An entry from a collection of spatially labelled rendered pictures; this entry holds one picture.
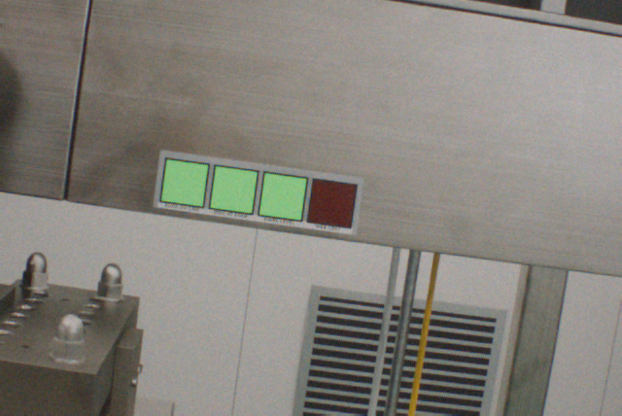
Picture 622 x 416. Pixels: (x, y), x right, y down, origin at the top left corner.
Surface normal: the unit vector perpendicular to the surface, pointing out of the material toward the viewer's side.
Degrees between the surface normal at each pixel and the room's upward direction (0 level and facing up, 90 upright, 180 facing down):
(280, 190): 90
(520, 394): 90
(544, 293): 90
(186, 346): 90
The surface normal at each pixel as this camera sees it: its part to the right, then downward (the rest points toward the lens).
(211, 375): 0.03, 0.10
